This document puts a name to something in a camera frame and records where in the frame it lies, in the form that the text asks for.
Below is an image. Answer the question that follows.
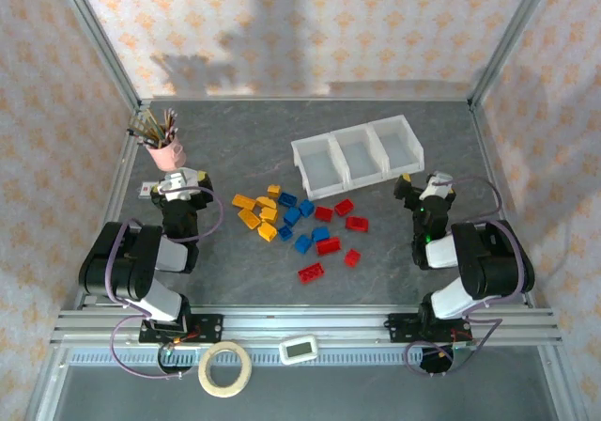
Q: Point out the long red lego brick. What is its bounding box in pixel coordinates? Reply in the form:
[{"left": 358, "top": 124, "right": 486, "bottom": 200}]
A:
[{"left": 298, "top": 262, "right": 326, "bottom": 285}]

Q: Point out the pink cup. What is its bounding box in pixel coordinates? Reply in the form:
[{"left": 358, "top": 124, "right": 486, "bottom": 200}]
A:
[{"left": 145, "top": 138, "right": 188, "bottom": 173}]

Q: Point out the beige masking tape roll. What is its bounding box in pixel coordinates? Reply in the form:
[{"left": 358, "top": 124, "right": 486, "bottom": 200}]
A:
[{"left": 197, "top": 340, "right": 253, "bottom": 398}]

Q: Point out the white digital timer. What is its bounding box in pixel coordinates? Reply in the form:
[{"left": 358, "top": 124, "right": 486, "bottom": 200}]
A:
[{"left": 278, "top": 335, "right": 319, "bottom": 366}]

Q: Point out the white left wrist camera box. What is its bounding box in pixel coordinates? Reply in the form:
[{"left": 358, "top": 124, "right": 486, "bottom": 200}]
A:
[{"left": 156, "top": 166, "right": 202, "bottom": 202}]

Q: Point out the white connector mount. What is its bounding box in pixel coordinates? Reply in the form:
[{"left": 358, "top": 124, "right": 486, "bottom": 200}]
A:
[{"left": 419, "top": 170, "right": 455, "bottom": 202}]

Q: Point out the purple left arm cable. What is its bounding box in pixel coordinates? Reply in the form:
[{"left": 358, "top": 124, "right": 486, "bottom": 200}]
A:
[{"left": 103, "top": 185, "right": 224, "bottom": 380}]

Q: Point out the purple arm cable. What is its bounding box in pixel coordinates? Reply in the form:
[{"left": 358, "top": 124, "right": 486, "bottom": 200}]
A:
[
  {"left": 103, "top": 185, "right": 224, "bottom": 380},
  {"left": 404, "top": 175, "right": 537, "bottom": 378}
]

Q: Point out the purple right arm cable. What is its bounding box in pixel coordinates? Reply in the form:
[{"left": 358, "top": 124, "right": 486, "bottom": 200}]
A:
[{"left": 404, "top": 175, "right": 537, "bottom": 378}]

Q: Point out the aluminium frame rail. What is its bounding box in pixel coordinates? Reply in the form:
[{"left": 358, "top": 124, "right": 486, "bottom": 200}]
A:
[
  {"left": 469, "top": 103, "right": 551, "bottom": 310},
  {"left": 60, "top": 103, "right": 145, "bottom": 312},
  {"left": 140, "top": 94, "right": 473, "bottom": 103},
  {"left": 51, "top": 305, "right": 563, "bottom": 347}
]

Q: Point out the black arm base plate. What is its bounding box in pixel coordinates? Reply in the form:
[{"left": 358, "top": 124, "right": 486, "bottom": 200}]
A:
[
  {"left": 387, "top": 312, "right": 473, "bottom": 345},
  {"left": 139, "top": 314, "right": 224, "bottom": 346}
]

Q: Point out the grey slotted cable duct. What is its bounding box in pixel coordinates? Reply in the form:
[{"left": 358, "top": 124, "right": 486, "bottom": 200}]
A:
[{"left": 63, "top": 349, "right": 548, "bottom": 366}]

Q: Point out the aluminium frame post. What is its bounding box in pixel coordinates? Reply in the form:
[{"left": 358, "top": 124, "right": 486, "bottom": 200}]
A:
[
  {"left": 50, "top": 0, "right": 145, "bottom": 110},
  {"left": 468, "top": 0, "right": 561, "bottom": 110}
]

